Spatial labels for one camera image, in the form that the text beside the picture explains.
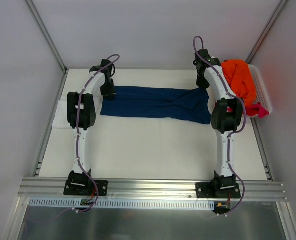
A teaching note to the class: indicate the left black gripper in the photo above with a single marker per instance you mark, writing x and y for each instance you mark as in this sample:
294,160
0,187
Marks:
108,90

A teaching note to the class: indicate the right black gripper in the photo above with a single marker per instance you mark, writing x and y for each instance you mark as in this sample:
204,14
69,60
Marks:
202,81

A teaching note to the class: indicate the blue t shirt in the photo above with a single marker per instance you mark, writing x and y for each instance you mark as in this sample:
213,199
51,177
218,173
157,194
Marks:
158,103

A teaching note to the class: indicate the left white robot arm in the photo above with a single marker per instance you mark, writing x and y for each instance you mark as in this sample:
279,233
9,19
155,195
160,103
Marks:
82,115

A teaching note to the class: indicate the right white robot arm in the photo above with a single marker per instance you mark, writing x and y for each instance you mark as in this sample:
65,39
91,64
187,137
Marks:
226,118

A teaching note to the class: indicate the orange t shirt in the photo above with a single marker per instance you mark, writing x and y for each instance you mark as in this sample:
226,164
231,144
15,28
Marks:
238,76

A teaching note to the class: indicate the folded white t shirt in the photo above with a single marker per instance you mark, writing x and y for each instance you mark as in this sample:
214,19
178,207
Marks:
60,120

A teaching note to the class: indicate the white plastic basket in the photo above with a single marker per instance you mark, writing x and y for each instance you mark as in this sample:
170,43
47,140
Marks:
261,91

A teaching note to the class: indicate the pink t shirt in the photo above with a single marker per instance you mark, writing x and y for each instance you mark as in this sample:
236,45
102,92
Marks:
257,111

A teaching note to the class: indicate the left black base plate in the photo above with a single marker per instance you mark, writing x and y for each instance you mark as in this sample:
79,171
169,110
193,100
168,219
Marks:
86,188

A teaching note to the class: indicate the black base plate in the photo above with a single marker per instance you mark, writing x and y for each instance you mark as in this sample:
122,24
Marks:
86,188
206,190

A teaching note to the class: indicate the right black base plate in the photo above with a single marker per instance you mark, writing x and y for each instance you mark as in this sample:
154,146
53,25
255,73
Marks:
206,190

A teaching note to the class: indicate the white slotted cable duct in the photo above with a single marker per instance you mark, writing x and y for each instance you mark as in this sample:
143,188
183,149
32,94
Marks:
104,203

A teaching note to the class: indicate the aluminium mounting rail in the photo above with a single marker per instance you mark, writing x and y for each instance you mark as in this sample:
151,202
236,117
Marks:
139,189

